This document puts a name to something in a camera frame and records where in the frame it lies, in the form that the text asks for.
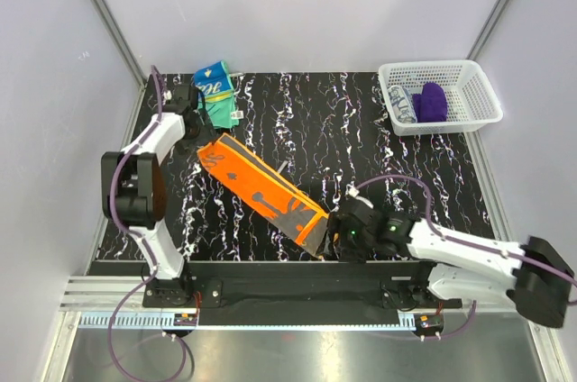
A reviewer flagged teal and blue towel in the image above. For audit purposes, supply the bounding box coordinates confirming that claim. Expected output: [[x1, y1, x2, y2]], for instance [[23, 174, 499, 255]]
[[193, 60, 243, 130]]

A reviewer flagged orange and grey towel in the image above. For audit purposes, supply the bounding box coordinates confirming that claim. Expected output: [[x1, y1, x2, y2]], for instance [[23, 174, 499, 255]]
[[197, 133, 329, 257]]

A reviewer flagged aluminium frame rail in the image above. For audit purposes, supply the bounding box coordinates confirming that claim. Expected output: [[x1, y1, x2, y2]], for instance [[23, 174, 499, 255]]
[[60, 276, 142, 311]]

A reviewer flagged white plastic basket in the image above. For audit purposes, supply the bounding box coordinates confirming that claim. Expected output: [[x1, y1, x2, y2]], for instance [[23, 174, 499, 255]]
[[378, 59, 503, 136]]

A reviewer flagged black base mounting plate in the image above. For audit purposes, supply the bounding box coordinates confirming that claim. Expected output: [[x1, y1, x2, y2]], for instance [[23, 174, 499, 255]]
[[143, 261, 461, 311]]

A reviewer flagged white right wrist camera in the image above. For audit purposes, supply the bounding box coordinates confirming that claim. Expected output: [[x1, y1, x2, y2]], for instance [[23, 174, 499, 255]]
[[347, 186, 374, 209]]

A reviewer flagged white blue rolled towel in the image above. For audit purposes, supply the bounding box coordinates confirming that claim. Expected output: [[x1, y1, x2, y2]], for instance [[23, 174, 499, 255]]
[[388, 85, 417, 124]]

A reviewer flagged purple rolled towel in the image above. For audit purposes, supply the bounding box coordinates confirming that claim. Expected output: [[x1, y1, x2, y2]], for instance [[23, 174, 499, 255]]
[[412, 82, 448, 123]]

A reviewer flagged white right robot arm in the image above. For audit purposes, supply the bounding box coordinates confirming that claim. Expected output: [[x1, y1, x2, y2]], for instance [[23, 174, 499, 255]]
[[326, 197, 574, 329]]

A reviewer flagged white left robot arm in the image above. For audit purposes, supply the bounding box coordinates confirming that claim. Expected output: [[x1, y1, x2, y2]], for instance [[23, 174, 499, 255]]
[[101, 85, 212, 306]]

